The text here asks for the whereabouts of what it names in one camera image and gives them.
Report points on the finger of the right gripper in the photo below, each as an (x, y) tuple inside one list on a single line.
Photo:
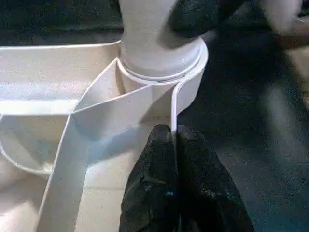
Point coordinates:
[(193, 17)]

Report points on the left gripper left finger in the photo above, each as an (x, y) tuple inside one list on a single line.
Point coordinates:
[(149, 188)]

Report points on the white plastic table top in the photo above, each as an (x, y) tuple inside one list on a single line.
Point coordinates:
[(48, 72)]

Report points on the black mat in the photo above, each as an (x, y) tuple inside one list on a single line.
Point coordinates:
[(241, 108)]

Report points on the white plastic table leg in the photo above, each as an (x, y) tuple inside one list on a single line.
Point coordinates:
[(144, 36)]

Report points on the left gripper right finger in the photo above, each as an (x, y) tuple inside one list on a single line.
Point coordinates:
[(207, 193)]

